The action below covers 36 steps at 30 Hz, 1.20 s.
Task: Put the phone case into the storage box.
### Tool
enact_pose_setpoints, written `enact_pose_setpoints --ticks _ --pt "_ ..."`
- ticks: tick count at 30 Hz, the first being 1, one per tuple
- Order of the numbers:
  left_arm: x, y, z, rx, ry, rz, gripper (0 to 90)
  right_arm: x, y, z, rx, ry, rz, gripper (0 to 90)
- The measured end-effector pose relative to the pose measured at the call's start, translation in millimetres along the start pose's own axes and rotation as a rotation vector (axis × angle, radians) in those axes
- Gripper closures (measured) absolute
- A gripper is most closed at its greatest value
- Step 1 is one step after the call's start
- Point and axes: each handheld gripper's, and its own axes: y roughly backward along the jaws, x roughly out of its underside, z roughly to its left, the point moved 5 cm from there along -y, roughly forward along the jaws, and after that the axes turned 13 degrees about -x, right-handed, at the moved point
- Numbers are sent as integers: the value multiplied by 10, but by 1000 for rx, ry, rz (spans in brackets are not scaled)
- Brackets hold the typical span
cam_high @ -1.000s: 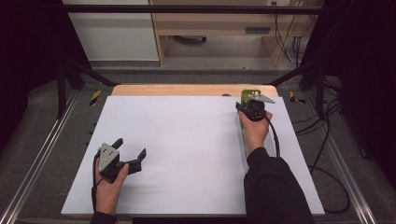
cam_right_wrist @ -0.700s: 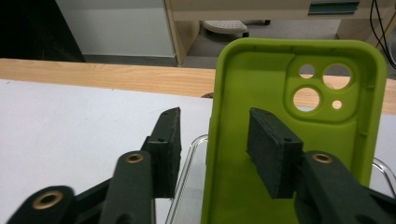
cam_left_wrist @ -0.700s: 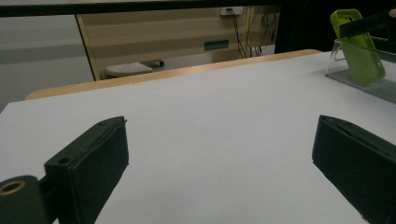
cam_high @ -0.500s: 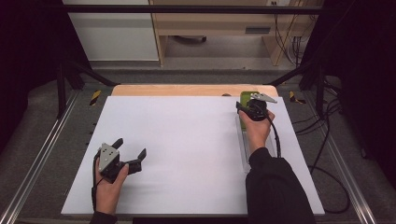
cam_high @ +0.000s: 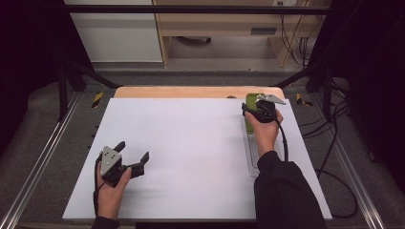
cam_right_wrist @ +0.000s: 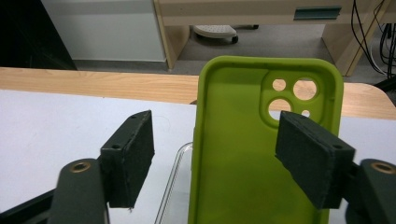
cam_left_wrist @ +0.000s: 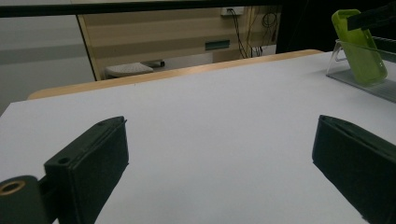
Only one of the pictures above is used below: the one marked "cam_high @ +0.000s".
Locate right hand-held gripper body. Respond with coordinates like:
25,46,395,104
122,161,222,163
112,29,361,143
248,93,288,124

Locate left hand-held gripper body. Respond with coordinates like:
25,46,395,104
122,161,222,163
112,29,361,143
98,145,146,188

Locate green phone case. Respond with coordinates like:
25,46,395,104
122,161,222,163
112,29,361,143
245,93,266,135

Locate clear plastic tray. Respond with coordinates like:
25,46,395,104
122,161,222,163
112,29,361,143
240,115,285,178

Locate person's right hand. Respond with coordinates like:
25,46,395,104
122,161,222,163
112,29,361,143
244,108,285,159

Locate person's left hand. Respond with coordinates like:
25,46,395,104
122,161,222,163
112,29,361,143
96,166,133,221

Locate white paper sheet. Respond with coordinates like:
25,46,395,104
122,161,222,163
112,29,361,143
61,97,333,221

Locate yellow black floor tape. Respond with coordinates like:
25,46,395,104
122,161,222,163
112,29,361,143
295,93,314,107
91,92,105,109

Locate wooden table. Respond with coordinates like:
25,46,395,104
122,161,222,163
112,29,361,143
113,85,287,100

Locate black chair foot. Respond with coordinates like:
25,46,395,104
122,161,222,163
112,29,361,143
176,35,212,45

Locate wooden desk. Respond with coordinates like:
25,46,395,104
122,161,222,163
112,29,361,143
152,0,332,69

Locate black curtain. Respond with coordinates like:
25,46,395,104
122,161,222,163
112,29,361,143
0,0,94,156
308,0,405,194

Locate white power socket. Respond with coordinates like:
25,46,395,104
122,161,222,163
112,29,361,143
272,0,300,8

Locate white cabinet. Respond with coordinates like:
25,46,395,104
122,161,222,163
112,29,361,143
63,0,164,63

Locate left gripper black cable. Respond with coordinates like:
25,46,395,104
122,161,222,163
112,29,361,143
93,155,103,218

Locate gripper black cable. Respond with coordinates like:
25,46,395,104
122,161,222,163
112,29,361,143
93,155,103,218
266,107,289,163

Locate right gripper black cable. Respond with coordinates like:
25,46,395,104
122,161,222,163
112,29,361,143
266,107,289,163

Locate black frame strut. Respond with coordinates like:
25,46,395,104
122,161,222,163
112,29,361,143
272,59,334,119
57,59,122,122

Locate black floor cable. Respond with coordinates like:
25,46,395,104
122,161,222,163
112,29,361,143
301,81,360,219

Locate aluminium floor rail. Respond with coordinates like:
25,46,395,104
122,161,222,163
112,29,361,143
330,135,387,229
0,91,82,229

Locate black power cables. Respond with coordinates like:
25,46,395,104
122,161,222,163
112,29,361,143
279,1,311,69

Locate black frame bar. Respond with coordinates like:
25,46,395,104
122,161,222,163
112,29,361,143
41,4,332,14

